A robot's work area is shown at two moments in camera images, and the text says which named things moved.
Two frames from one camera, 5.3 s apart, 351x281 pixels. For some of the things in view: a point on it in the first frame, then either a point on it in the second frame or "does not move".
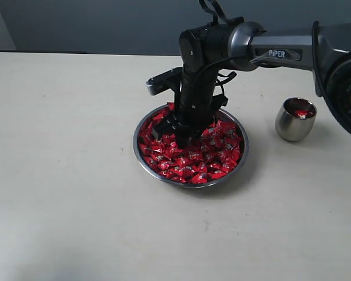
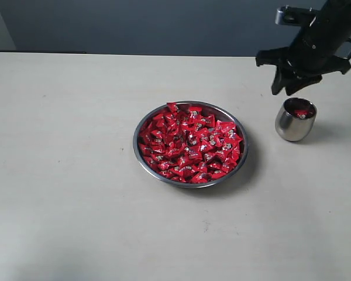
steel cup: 295,119 does not move
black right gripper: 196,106 -> 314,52
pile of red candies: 215,153 does not move
